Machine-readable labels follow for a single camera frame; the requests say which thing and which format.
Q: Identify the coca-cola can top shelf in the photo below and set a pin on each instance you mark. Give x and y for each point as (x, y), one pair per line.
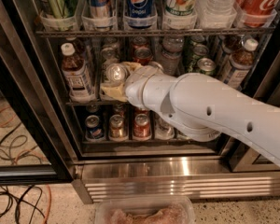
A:
(254, 13)

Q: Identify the red bull can top shelf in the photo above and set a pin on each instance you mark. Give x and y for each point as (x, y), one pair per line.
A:
(100, 9)

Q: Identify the brown can bottom shelf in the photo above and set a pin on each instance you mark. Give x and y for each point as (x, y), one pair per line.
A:
(117, 127)

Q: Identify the right iced tea bottle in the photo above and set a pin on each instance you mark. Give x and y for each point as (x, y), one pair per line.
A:
(239, 64)

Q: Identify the clear plastic food container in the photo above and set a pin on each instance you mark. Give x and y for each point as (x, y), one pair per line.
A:
(148, 209)

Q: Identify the left iced tea bottle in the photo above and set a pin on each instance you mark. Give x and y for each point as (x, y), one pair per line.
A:
(75, 71)

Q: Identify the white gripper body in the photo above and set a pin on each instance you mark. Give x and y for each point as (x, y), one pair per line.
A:
(134, 86)

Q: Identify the stainless steel fridge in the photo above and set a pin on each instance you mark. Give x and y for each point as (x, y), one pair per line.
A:
(32, 81)

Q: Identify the water bottle bottom shelf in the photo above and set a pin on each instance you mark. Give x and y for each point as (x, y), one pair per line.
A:
(163, 130)

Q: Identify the blue pepsi can bottom shelf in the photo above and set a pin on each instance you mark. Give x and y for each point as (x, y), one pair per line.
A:
(94, 128)

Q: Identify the iced tea bottle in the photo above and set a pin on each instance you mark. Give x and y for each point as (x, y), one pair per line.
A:
(75, 71)
(239, 64)

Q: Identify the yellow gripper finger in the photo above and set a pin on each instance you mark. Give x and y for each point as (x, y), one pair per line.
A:
(115, 91)
(131, 66)

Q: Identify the pepsi can top shelf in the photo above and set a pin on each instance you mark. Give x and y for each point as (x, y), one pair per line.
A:
(138, 12)

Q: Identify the red can bottom shelf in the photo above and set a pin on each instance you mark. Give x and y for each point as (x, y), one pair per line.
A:
(141, 126)

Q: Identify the green ginger ale can front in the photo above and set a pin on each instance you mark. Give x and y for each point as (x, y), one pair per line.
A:
(206, 66)

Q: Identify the white 7up can front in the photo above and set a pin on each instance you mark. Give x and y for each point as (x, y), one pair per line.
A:
(115, 73)

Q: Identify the clear water bottle middle shelf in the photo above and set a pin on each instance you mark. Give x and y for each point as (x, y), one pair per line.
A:
(169, 53)

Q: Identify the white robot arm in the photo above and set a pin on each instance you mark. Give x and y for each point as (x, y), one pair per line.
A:
(201, 107)

